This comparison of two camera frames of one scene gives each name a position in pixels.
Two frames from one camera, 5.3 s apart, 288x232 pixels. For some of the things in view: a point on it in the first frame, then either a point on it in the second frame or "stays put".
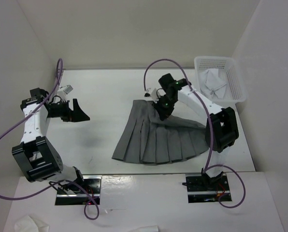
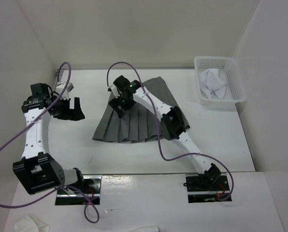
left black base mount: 89,193 stays put
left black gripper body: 62,110 stays put
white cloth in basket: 211,84 stays put
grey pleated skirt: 148,139 to 136,123
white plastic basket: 218,79 stays put
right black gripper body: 165,104 to 126,103
